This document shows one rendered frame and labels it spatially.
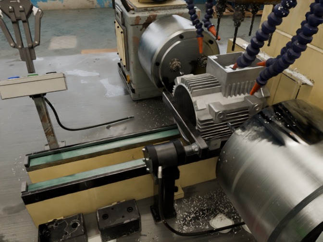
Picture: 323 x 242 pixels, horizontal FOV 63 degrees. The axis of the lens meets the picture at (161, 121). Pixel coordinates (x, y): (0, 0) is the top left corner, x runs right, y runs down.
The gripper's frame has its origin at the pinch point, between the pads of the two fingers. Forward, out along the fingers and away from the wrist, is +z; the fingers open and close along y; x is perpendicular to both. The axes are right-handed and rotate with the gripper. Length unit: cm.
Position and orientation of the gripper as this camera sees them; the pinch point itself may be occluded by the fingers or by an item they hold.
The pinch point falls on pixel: (29, 60)
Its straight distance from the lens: 84.8
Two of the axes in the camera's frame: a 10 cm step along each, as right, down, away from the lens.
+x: -2.9, -1.3, 9.5
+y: 9.5, -1.9, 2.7
